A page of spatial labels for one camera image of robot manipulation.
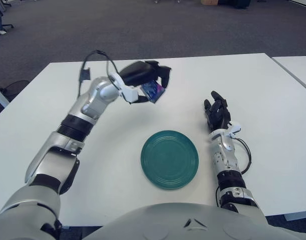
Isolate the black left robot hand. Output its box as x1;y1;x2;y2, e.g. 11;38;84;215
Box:
119;59;173;105

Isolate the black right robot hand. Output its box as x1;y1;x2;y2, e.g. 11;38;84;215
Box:
203;90;232;132

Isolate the blue gum box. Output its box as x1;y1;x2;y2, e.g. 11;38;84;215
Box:
140;79;166;104

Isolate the green ridged plate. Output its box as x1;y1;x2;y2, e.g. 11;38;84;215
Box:
140;129;200;190

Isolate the black cabinet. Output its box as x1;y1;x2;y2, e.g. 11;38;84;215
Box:
217;0;251;8

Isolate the grey robot torso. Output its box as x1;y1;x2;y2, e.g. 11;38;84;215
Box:
82;202;306;240

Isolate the black office chair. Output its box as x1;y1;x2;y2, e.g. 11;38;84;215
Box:
0;0;15;30

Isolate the white slanted table leg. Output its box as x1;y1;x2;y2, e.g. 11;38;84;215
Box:
0;83;10;108

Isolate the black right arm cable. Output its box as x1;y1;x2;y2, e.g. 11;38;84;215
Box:
234;137;251;173

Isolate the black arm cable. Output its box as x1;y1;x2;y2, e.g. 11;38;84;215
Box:
77;50;123;98
234;137;251;173

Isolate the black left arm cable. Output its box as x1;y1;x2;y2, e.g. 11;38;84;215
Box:
77;50;123;98

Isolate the white table frame beam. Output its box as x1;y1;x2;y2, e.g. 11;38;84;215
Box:
284;212;306;222

